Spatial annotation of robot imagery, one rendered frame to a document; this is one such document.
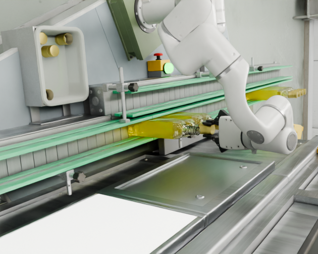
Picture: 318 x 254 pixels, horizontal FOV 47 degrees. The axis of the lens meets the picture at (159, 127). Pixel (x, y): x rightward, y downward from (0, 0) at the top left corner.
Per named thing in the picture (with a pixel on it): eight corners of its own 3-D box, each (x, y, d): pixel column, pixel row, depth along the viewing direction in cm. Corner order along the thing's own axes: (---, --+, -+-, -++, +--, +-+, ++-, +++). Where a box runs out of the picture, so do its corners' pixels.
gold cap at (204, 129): (198, 135, 117) (210, 136, 114) (197, 124, 116) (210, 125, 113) (203, 133, 119) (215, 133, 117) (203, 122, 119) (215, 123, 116)
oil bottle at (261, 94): (245, 100, 207) (295, 101, 191) (245, 90, 206) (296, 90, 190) (248, 99, 212) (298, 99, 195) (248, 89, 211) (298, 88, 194)
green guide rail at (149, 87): (112, 93, 117) (131, 93, 112) (112, 90, 117) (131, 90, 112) (280, 67, 256) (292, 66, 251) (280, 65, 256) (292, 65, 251)
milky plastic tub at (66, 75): (25, 106, 106) (44, 107, 101) (15, 27, 102) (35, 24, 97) (71, 99, 120) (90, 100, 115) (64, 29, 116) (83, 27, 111)
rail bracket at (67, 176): (44, 192, 98) (77, 200, 91) (41, 168, 97) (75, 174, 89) (56, 187, 102) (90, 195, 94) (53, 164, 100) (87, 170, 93)
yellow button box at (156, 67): (147, 77, 153) (161, 77, 149) (146, 59, 152) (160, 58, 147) (156, 76, 159) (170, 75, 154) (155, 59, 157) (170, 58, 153)
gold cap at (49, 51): (39, 46, 107) (49, 44, 104) (49, 45, 110) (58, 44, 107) (41, 58, 108) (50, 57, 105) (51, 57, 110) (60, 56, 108)
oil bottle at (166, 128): (127, 135, 125) (180, 140, 113) (126, 119, 124) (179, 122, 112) (138, 132, 129) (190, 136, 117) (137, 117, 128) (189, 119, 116)
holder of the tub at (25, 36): (28, 124, 107) (44, 125, 103) (15, 28, 102) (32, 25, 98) (72, 115, 121) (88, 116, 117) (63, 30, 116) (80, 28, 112)
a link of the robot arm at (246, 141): (266, 151, 105) (258, 149, 107) (266, 121, 103) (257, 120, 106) (250, 156, 100) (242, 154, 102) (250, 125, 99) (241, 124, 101)
